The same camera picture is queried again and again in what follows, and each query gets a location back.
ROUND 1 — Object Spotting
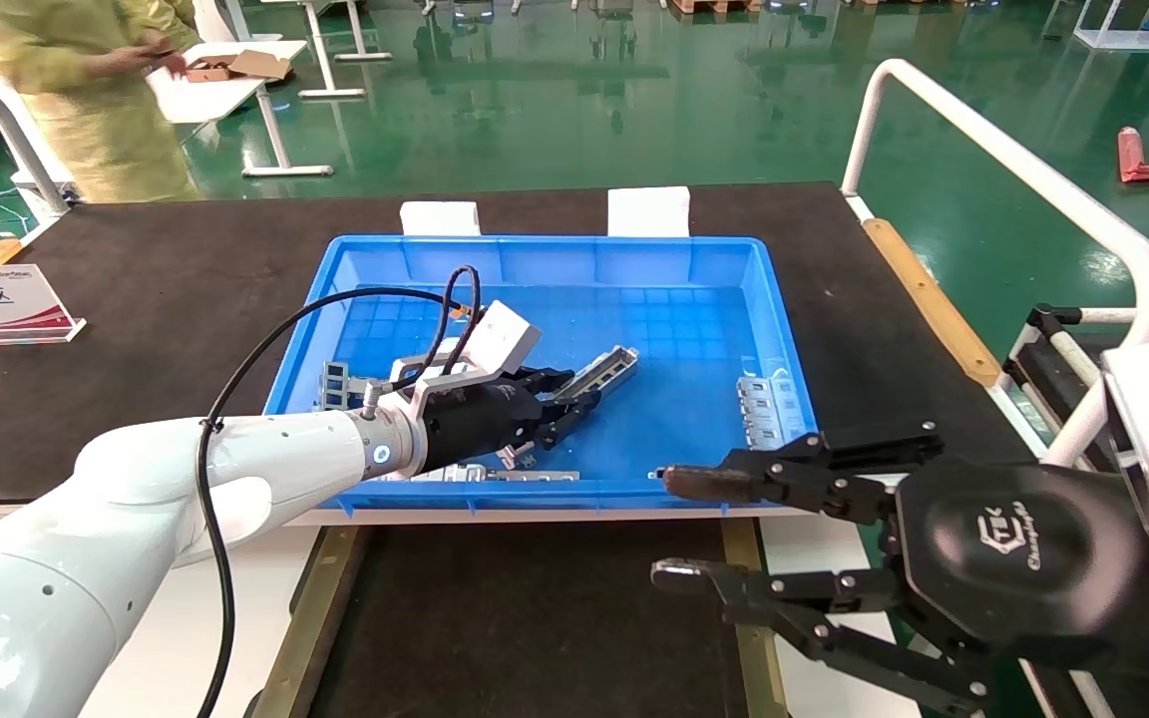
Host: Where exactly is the grey metal channel part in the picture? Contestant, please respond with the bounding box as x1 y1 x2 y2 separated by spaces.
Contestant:
557 345 639 406

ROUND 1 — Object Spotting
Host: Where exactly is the white background table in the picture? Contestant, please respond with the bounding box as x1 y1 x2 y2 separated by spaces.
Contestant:
144 38 334 179

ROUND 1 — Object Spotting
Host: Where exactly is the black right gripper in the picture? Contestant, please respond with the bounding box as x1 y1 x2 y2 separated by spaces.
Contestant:
649 418 1149 715

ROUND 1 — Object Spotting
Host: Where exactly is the blue plastic bin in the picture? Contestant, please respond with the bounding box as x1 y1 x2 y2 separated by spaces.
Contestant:
263 235 828 515

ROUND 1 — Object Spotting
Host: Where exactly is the person in yellow coat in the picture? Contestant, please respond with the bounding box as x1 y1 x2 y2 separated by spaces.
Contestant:
0 0 204 206

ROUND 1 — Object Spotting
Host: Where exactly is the long thin metal strip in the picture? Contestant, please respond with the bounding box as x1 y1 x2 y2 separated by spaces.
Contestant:
375 465 581 484

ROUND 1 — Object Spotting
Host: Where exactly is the white table frame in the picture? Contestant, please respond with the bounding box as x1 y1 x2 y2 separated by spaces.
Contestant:
260 0 394 101

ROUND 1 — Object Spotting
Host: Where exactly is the small white foam block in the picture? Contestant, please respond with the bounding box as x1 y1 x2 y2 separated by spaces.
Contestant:
401 201 482 238

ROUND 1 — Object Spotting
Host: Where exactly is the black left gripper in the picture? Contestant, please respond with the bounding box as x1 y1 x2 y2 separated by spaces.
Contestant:
419 366 604 476

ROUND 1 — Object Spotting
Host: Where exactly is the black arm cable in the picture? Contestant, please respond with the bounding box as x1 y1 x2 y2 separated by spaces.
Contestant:
192 264 483 718

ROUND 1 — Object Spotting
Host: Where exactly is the L-shaped grey metal part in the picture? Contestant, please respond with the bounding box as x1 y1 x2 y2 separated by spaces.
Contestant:
321 361 406 413

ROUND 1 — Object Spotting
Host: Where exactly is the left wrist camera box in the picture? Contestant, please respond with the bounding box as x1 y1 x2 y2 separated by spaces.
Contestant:
390 299 544 422

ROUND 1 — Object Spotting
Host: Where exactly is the grey curved tube railing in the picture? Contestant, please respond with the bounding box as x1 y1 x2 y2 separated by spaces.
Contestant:
0 80 72 220

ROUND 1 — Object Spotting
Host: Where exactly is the white tubular railing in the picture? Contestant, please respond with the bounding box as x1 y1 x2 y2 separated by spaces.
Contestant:
840 58 1149 467

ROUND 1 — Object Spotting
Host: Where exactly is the open cardboard box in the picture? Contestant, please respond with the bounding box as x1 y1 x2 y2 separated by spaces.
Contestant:
181 49 293 84

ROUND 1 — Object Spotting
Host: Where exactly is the white floor frame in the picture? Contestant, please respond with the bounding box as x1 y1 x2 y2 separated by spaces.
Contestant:
1073 0 1149 53

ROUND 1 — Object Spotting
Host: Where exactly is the large white foam block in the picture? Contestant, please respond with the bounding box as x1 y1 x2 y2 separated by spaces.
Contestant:
607 186 691 238

